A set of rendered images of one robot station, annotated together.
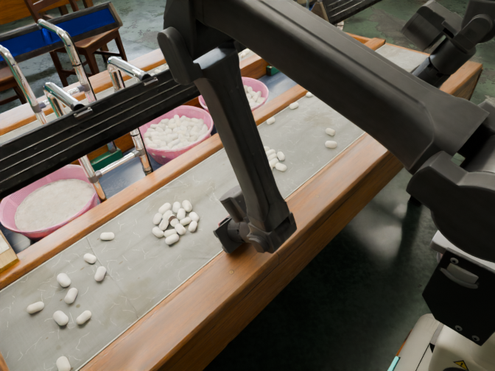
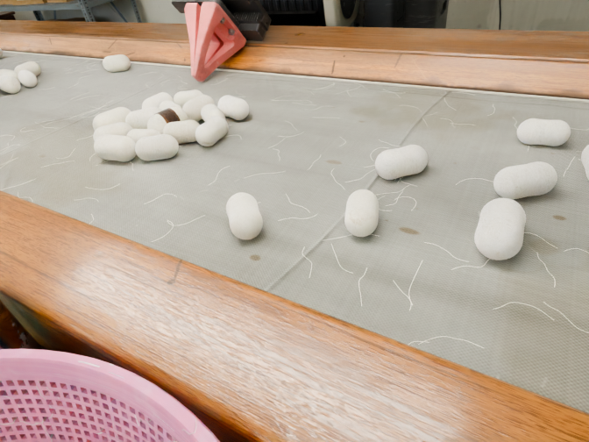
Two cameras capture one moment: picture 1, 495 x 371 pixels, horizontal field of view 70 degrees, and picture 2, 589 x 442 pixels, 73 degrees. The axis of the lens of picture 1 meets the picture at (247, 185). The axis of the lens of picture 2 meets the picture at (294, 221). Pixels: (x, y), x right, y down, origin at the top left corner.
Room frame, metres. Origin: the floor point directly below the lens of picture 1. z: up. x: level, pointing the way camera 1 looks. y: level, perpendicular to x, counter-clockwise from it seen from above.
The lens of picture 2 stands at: (0.61, 0.56, 0.89)
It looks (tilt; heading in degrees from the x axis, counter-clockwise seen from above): 38 degrees down; 256
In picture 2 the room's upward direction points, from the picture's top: 8 degrees counter-clockwise
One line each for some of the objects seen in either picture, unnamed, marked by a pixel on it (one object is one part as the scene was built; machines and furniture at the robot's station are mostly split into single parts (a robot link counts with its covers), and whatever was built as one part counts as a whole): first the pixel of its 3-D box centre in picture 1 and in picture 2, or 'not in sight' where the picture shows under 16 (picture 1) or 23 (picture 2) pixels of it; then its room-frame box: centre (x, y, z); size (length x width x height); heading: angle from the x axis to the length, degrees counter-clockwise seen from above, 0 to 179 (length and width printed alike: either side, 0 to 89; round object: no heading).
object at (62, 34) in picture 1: (59, 106); not in sight; (1.01, 0.56, 0.90); 0.20 x 0.19 x 0.45; 132
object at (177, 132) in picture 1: (177, 138); not in sight; (1.04, 0.23, 0.72); 0.24 x 0.24 x 0.06
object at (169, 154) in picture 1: (177, 137); not in sight; (1.04, 0.23, 0.72); 0.27 x 0.27 x 0.10
